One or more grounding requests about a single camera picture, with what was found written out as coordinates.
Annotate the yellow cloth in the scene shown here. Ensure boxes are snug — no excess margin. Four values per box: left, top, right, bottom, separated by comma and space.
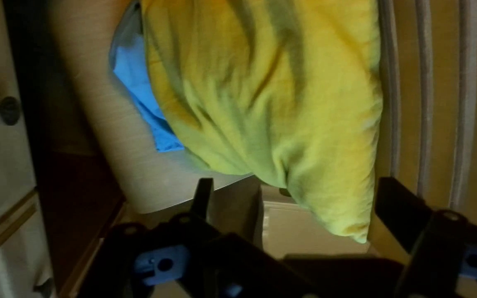
138, 0, 388, 245

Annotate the blue fabric piece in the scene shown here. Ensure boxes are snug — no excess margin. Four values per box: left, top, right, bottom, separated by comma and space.
108, 2, 188, 156

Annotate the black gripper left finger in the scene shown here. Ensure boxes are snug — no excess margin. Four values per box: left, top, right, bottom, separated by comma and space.
78, 176, 226, 298

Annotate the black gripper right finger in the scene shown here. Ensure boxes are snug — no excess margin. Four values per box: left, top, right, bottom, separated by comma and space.
373, 176, 477, 298

